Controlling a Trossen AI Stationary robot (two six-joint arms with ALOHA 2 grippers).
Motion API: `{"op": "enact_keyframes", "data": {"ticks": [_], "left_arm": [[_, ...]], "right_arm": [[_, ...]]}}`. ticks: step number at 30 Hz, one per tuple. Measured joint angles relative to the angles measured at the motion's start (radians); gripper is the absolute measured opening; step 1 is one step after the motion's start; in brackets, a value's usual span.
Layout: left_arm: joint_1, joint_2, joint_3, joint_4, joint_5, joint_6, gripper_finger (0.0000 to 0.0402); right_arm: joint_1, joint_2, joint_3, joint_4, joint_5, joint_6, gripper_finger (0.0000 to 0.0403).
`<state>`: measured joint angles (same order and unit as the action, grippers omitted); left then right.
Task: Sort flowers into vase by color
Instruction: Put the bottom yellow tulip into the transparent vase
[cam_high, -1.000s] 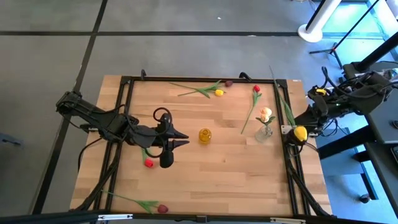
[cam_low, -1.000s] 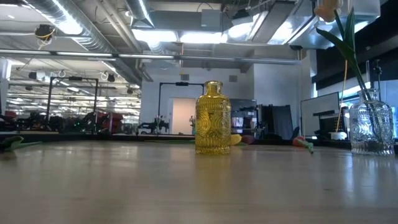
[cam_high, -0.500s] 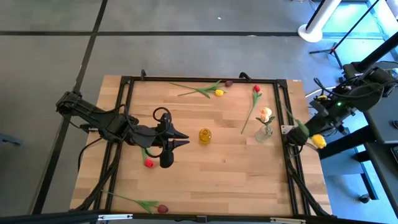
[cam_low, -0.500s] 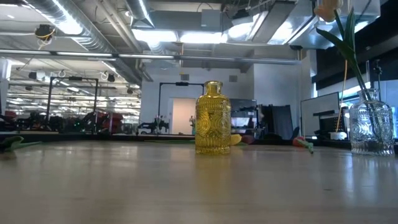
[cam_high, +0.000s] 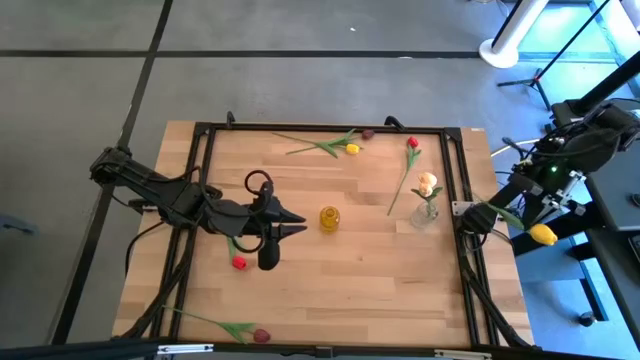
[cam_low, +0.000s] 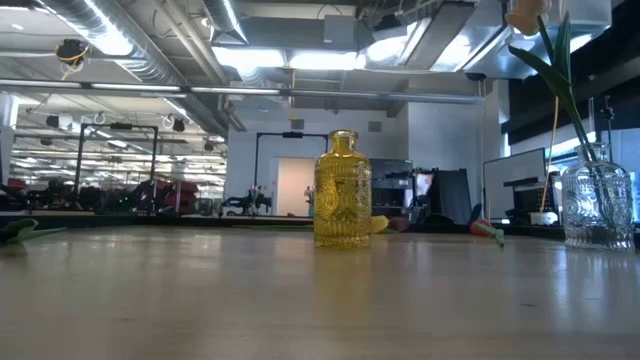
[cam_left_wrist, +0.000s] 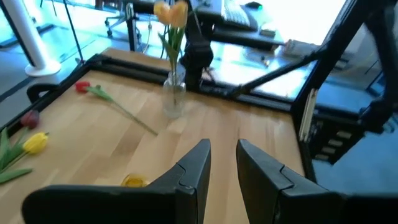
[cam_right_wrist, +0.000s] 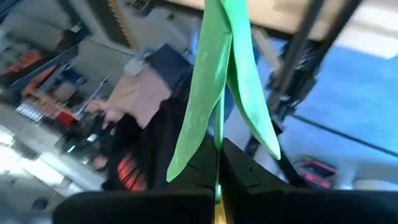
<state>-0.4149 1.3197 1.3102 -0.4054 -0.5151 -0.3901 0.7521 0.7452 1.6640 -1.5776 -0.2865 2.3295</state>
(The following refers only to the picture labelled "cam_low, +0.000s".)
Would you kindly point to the white artificial tulip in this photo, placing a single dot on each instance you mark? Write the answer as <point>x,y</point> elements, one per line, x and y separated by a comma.
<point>555,75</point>

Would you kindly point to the white door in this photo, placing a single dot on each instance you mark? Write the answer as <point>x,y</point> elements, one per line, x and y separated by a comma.
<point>295,187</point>

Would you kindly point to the maroon artificial tulip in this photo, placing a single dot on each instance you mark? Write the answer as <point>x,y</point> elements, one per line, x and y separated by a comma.
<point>398,224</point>

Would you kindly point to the yellow artificial tulip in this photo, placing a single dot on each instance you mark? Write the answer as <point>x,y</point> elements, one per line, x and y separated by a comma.
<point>379,224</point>

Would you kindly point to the black metal rig frame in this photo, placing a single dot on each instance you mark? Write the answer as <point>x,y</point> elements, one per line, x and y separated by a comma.
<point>120,126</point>
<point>292,134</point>

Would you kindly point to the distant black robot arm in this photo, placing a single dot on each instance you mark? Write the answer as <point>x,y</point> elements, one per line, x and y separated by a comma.
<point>247,202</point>

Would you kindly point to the black aluminium table frame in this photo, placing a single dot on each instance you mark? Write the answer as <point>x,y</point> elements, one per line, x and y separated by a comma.
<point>150,220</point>

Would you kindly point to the black tripod stand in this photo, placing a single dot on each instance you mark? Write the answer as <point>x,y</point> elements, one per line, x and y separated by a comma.
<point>608,117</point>

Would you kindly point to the black ceiling device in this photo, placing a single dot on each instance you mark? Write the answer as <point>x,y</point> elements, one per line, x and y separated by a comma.
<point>71,51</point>

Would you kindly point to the white panel board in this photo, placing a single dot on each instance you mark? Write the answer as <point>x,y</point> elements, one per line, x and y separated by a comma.
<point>512,180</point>

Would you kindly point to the clear glass vase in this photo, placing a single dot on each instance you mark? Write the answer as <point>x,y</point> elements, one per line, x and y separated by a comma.
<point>597,210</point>

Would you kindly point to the red artificial tulip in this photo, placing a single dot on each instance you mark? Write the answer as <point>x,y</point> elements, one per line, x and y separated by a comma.
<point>482,228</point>
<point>22,230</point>

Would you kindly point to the silver ventilation duct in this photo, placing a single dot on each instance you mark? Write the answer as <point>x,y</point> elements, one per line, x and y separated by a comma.
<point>150,65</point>

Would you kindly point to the grey ceiling pipe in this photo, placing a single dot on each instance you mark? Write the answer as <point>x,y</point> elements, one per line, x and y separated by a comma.
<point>240,91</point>

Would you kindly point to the black upright panel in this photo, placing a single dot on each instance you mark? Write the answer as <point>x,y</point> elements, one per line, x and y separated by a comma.
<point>450,195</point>

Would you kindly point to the white round base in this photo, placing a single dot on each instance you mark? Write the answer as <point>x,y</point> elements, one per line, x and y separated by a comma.
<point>544,218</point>

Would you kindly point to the black equipment rack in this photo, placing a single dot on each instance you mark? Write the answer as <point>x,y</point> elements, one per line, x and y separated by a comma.
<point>392,187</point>

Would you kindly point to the yellow glass vase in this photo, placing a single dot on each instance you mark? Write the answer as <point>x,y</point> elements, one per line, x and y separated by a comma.
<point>343,200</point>

